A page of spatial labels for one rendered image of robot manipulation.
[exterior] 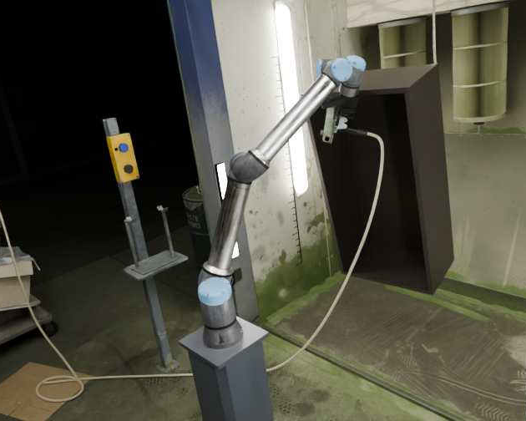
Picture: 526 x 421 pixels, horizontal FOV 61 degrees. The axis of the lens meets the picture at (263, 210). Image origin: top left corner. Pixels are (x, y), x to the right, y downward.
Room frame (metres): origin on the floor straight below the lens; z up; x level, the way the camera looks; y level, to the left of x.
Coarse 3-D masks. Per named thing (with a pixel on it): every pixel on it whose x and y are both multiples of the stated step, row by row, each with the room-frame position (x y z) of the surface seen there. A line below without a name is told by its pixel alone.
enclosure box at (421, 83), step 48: (384, 96) 2.52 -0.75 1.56; (432, 96) 2.24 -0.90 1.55; (336, 144) 2.68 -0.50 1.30; (384, 144) 2.59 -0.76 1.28; (432, 144) 2.23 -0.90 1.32; (336, 192) 2.64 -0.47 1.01; (384, 192) 2.67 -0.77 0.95; (432, 192) 2.23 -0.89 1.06; (336, 240) 2.57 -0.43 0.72; (384, 240) 2.77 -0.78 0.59; (432, 240) 2.22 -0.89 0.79; (432, 288) 2.22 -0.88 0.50
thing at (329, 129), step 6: (330, 108) 2.35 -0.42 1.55; (330, 114) 2.29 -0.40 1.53; (330, 120) 2.24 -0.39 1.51; (330, 126) 2.19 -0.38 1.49; (348, 126) 2.22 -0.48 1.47; (324, 132) 2.15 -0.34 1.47; (330, 132) 2.15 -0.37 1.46; (336, 132) 2.22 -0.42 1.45; (342, 132) 2.22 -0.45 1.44; (348, 132) 2.21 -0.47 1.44; (354, 132) 2.21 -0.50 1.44; (360, 132) 2.21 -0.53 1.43; (366, 132) 2.20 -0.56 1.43; (324, 138) 2.14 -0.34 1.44; (330, 138) 2.13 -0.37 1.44
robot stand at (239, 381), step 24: (192, 336) 1.86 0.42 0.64; (264, 336) 1.78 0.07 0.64; (192, 360) 1.79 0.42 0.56; (216, 360) 1.65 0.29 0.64; (240, 360) 1.70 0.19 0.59; (264, 360) 1.80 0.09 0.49; (216, 384) 1.66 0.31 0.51; (240, 384) 1.69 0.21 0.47; (264, 384) 1.77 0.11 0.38; (216, 408) 1.69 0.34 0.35; (240, 408) 1.67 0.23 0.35; (264, 408) 1.76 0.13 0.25
